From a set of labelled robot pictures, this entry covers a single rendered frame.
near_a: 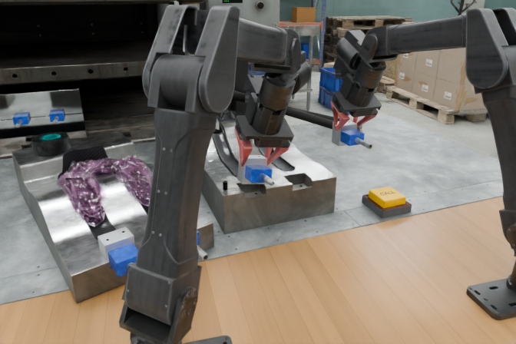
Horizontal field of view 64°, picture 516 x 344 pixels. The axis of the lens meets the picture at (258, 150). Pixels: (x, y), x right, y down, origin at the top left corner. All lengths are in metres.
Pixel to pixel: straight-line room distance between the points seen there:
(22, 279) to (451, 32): 0.85
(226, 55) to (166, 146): 0.13
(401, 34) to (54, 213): 0.74
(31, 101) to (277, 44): 1.07
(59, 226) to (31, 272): 0.09
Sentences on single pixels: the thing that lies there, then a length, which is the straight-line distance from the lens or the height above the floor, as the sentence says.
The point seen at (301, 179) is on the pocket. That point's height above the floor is 0.87.
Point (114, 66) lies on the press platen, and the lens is 1.54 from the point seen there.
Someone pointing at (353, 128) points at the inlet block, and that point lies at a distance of 1.06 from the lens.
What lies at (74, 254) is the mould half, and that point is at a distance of 0.78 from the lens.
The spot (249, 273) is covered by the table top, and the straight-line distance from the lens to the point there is 0.77.
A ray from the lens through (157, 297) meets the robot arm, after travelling 0.52.
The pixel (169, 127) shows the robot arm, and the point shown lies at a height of 1.12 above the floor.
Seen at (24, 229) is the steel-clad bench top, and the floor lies 0.80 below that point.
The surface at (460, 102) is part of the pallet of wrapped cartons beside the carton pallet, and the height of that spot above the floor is 0.23.
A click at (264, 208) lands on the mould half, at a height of 0.84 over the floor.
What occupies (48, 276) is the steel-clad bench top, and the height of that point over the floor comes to 0.80.
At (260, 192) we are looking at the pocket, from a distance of 0.90.
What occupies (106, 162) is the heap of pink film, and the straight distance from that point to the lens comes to 1.03.
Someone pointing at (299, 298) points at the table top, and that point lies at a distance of 0.72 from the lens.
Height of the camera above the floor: 1.27
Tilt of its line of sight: 21 degrees down
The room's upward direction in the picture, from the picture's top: straight up
